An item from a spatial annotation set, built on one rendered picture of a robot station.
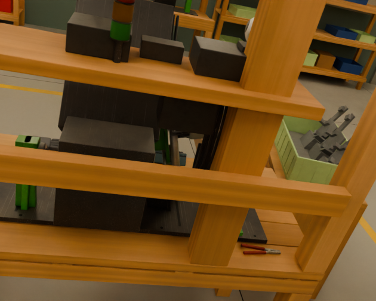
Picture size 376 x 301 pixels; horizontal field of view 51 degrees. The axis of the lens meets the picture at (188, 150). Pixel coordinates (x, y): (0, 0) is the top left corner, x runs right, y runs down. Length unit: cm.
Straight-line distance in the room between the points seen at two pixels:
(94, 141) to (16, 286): 136
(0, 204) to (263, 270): 97
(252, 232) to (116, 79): 90
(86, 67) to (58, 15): 608
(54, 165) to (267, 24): 66
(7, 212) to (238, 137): 85
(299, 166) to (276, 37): 126
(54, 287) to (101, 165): 144
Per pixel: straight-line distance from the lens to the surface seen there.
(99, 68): 99
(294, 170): 222
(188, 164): 190
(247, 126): 112
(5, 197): 158
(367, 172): 137
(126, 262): 139
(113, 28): 101
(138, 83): 98
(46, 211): 151
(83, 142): 125
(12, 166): 113
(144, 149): 127
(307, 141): 260
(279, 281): 158
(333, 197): 130
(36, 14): 710
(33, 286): 245
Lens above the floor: 187
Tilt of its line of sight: 29 degrees down
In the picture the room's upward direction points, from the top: 14 degrees clockwise
